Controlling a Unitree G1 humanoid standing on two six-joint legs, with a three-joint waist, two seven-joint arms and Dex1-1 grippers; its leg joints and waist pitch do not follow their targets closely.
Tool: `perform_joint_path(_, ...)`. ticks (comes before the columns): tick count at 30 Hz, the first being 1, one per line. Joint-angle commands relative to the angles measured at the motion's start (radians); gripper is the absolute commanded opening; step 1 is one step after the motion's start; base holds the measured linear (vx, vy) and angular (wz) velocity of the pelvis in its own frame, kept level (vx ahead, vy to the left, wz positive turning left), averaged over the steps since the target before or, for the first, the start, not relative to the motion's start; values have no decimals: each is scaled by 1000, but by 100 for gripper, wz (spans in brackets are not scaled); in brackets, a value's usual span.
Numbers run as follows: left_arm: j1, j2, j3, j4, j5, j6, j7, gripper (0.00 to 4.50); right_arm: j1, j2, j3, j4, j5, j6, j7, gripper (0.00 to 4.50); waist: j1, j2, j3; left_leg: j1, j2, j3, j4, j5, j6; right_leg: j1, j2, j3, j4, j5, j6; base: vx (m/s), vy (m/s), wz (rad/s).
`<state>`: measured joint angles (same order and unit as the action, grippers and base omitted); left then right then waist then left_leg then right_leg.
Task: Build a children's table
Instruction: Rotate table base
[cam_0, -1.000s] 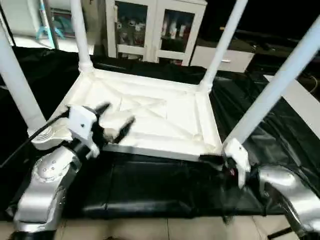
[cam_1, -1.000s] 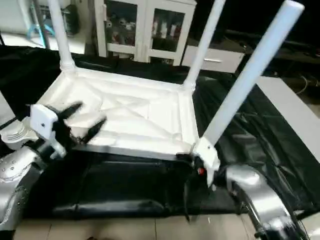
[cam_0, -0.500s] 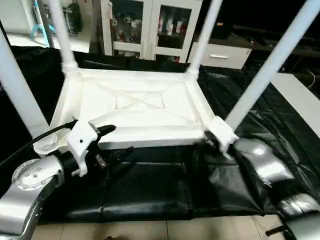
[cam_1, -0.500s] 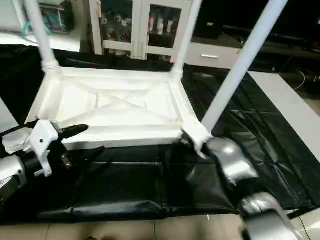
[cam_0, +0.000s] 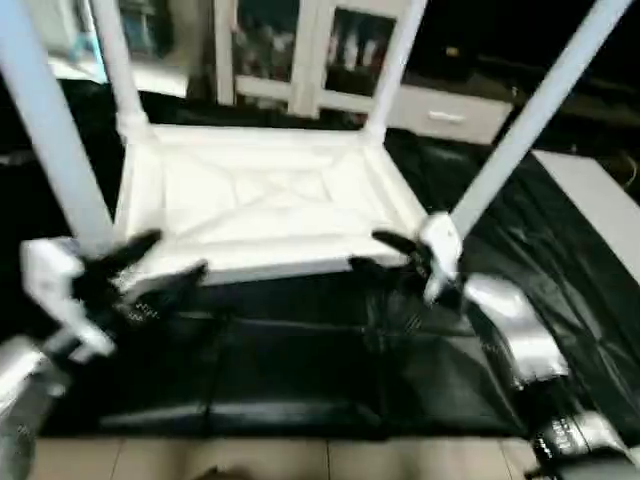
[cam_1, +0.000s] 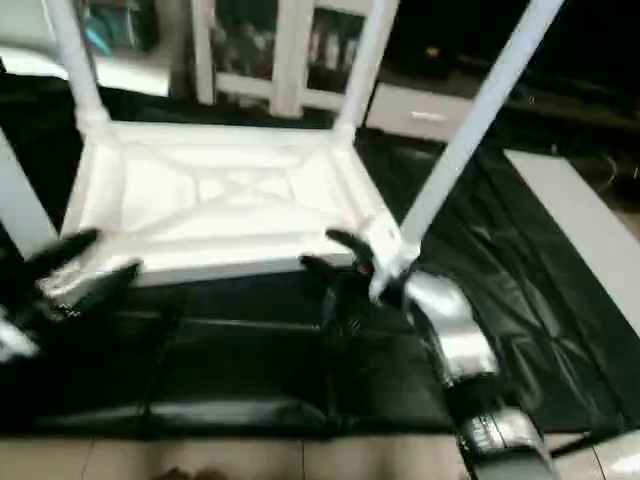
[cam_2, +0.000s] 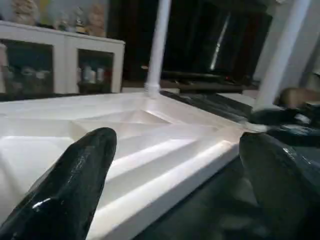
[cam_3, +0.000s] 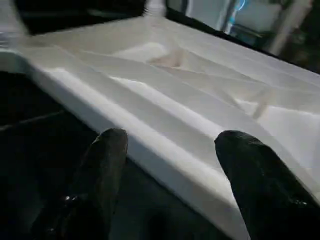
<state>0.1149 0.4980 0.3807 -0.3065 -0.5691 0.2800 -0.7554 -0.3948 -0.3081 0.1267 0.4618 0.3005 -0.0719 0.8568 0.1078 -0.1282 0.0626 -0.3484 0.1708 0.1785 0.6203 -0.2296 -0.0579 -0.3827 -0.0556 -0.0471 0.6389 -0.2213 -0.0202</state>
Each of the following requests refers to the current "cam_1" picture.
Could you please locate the white plastic table leg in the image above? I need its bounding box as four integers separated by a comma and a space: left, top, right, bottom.
334, 0, 403, 143
44, 0, 113, 143
398, 0, 567, 253
0, 130, 63, 263

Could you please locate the white plastic table top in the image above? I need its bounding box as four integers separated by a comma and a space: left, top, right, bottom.
58, 120, 423, 293

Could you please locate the black work surface mat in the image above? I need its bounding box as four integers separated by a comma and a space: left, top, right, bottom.
0, 75, 640, 437

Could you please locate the white drawer unit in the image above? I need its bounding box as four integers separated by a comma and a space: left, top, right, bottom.
364, 82, 477, 143

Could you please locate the white glass door cabinet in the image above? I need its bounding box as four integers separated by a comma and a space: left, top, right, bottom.
188, 0, 393, 117

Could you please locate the colourful background box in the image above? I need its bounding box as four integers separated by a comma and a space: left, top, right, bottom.
84, 8, 159, 57

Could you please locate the white flat sheet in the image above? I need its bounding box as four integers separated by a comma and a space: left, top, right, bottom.
504, 150, 640, 339

